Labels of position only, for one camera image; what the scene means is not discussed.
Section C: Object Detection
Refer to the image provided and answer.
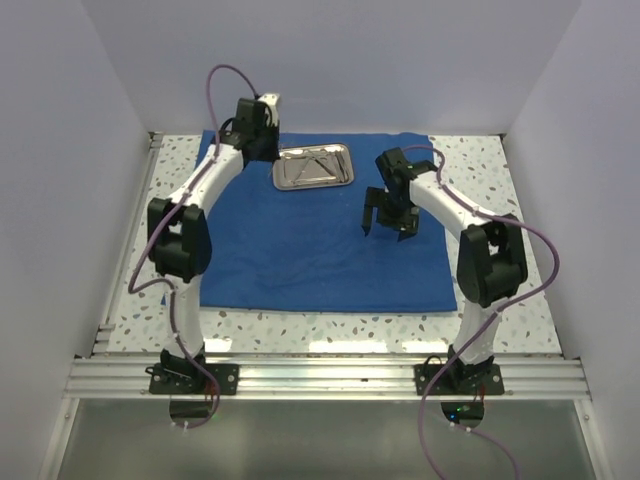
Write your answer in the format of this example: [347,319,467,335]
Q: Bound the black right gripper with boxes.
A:
[363,185,420,241]

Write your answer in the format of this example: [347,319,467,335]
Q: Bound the steel surgical scissors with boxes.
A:
[299,152,336,177]

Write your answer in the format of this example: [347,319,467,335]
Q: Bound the stainless steel instrument tray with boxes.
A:
[272,143,355,191]

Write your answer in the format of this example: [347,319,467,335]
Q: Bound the blue surgical drape cloth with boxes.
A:
[200,133,457,313]

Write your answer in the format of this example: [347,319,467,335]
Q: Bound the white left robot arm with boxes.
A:
[147,93,280,393]

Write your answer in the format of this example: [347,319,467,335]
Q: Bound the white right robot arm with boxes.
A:
[362,148,528,393]

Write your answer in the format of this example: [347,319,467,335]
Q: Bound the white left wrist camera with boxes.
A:
[258,93,280,127]

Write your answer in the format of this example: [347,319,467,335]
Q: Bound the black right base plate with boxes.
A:
[413,363,505,396]

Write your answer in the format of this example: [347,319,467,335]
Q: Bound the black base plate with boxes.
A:
[413,363,505,396]
[145,363,240,396]

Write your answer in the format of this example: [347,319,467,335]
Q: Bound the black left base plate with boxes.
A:
[145,363,240,396]

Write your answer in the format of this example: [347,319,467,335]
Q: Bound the aluminium mounting rail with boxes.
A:
[64,324,586,399]

